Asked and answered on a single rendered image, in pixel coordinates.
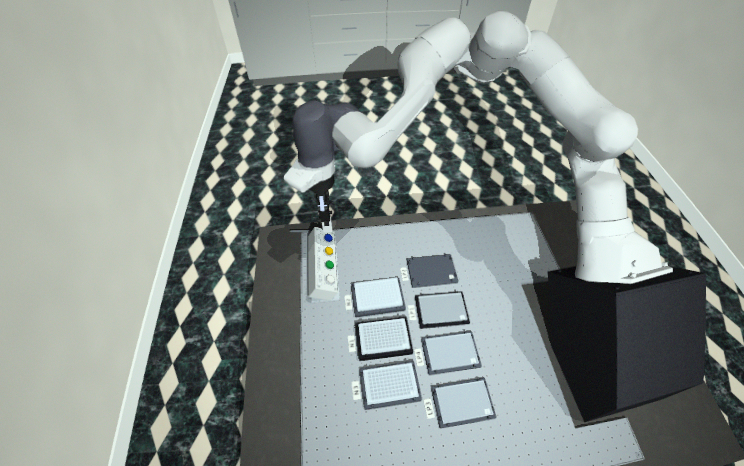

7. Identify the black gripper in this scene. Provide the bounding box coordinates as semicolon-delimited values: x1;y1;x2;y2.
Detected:
309;174;335;233

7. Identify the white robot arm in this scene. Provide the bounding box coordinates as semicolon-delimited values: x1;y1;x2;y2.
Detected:
284;11;673;284

